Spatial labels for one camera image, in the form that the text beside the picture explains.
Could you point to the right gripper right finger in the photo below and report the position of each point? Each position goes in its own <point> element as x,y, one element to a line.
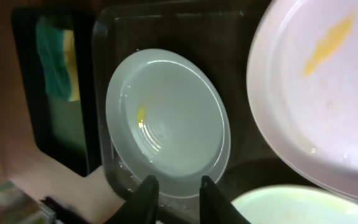
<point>214,207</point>

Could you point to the pink-white plate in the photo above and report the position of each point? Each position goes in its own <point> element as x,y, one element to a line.
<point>302,85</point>

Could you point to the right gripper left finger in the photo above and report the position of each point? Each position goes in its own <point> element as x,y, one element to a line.
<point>141,207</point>

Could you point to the white plate with stain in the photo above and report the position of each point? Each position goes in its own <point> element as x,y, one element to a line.
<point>295,204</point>

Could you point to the grey-white plate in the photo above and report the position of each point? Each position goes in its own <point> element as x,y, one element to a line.
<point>165,118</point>

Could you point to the green tray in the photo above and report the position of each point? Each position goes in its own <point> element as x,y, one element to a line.
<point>64,130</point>

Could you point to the dark brown tray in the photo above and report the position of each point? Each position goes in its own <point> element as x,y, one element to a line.
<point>214,35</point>

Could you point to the green yellow sponge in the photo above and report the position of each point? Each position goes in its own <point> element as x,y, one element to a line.
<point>55,41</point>

